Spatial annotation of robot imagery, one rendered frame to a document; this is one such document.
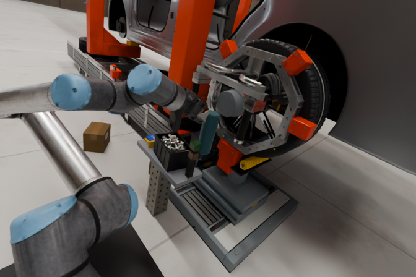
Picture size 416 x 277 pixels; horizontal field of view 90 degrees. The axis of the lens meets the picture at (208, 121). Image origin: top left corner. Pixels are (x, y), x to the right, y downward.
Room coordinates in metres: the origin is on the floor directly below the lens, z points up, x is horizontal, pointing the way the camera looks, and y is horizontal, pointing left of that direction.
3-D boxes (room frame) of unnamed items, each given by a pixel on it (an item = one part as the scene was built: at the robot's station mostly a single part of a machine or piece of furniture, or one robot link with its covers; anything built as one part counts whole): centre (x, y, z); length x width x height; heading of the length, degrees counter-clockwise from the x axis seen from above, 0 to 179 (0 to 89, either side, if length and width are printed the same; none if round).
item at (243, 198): (1.22, -0.29, 0.32); 0.40 x 0.30 x 0.28; 48
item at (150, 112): (2.33, 1.15, 0.28); 2.47 x 0.09 x 0.22; 48
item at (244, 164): (1.09, -0.34, 0.51); 0.29 x 0.06 x 0.06; 138
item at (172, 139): (0.98, 0.15, 0.51); 0.20 x 0.14 x 0.13; 40
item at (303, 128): (0.89, -0.42, 0.85); 0.09 x 0.08 x 0.07; 48
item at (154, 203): (1.02, 0.20, 0.21); 0.10 x 0.10 x 0.42; 48
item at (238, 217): (1.26, -0.26, 0.13); 0.50 x 0.36 x 0.10; 48
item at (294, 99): (1.10, -0.18, 0.85); 0.54 x 0.07 x 0.54; 48
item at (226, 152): (1.13, -0.21, 0.48); 0.16 x 0.12 x 0.17; 138
